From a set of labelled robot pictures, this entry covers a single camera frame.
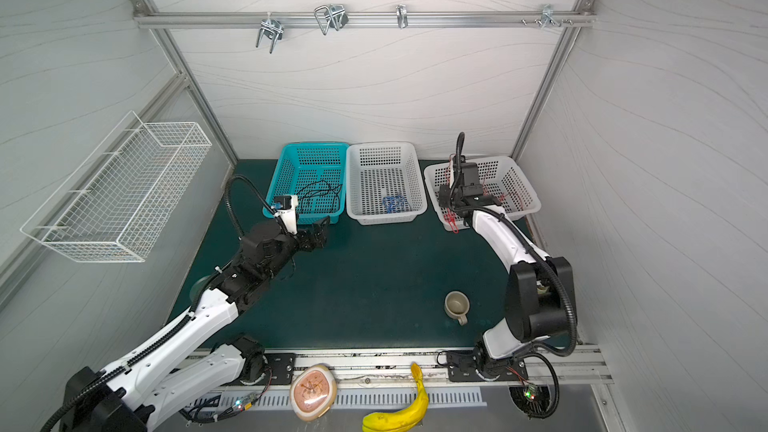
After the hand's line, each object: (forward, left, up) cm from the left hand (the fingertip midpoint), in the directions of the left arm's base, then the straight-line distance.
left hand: (318, 211), depth 77 cm
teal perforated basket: (+33, +11, -21) cm, 41 cm away
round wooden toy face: (-37, -2, -20) cm, 42 cm away
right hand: (+15, -38, -5) cm, 41 cm away
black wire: (+26, +9, -22) cm, 36 cm away
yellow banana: (-42, -23, -17) cm, 51 cm away
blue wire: (+20, -20, -23) cm, 36 cm away
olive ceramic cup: (-16, -38, -22) cm, 47 cm away
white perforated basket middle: (+35, -12, -21) cm, 42 cm away
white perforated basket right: (0, -35, +11) cm, 37 cm away
